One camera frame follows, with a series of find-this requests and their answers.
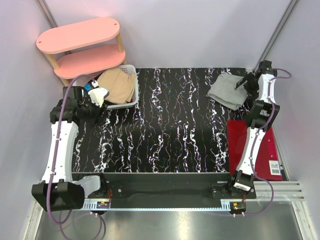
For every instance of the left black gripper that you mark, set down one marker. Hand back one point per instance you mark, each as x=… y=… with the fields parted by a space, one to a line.
x=100 y=111

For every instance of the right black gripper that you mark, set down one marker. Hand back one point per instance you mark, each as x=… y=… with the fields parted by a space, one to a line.
x=249 y=76

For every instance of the grey t shirt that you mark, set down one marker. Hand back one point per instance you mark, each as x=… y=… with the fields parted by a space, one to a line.
x=224 y=91

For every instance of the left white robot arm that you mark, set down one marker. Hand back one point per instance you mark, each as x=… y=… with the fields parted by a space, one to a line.
x=64 y=131

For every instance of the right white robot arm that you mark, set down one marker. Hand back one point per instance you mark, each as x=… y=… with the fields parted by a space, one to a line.
x=260 y=86

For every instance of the black blue white garment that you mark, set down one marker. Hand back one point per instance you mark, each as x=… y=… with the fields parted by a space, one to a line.
x=88 y=87

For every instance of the beige t shirt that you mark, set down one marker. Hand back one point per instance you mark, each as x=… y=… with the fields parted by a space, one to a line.
x=120 y=85

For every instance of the pink three-tier shelf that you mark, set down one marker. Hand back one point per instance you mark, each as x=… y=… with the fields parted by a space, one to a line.
x=83 y=48

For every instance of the white plastic basket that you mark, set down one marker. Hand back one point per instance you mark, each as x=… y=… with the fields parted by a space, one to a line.
x=89 y=78

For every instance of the red folded t shirt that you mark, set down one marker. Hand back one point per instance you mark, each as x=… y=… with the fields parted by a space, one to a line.
x=267 y=162

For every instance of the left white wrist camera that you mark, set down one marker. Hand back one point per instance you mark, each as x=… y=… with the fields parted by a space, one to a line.
x=98 y=94

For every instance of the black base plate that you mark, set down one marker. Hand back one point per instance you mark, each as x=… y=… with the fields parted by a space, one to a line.
x=170 y=203

